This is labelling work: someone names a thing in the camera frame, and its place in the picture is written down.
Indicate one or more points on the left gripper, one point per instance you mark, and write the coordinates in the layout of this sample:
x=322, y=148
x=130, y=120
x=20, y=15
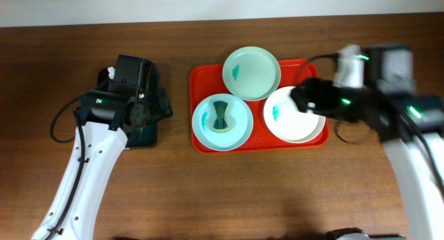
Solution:
x=161, y=103

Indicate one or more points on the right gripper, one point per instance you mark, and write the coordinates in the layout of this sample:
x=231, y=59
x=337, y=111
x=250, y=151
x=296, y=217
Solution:
x=310, y=98

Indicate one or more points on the white plate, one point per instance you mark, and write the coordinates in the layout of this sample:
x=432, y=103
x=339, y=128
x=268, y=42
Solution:
x=286, y=122

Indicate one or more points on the green yellow sponge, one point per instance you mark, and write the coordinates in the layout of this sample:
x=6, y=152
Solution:
x=220, y=123

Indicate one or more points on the mint green plate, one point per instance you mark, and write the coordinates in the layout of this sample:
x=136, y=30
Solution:
x=251, y=73

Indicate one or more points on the light blue plate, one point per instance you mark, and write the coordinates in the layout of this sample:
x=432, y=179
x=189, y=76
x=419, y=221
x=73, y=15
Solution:
x=240, y=119

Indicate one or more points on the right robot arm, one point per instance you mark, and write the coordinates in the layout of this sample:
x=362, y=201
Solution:
x=375, y=84

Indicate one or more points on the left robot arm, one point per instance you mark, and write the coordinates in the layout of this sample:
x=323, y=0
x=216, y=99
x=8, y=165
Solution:
x=97, y=146

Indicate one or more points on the black plastic tray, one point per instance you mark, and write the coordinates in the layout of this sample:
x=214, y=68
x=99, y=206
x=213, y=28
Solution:
x=145, y=137

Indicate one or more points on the red plastic tray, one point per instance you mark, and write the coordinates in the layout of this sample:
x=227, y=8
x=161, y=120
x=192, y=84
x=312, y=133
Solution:
x=207, y=80

